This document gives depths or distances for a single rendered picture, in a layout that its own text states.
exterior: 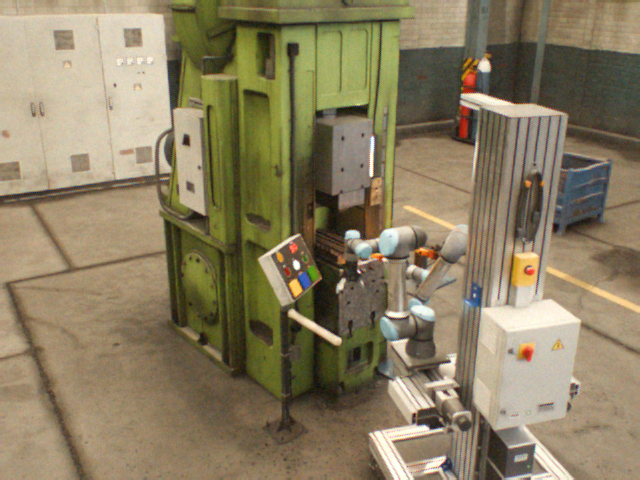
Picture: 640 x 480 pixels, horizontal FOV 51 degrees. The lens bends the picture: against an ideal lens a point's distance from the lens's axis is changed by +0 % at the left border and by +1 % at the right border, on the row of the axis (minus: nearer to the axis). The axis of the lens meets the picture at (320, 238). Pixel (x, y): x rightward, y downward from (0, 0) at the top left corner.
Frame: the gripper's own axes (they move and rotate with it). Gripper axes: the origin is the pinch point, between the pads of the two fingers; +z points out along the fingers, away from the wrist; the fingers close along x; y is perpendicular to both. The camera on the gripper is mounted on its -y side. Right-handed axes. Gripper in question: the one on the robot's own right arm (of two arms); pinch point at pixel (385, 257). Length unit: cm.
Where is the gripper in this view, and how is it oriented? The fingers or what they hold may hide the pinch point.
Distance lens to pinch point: 383.3
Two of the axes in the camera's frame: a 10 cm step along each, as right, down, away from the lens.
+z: -6.3, -2.5, 7.4
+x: 7.8, -2.4, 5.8
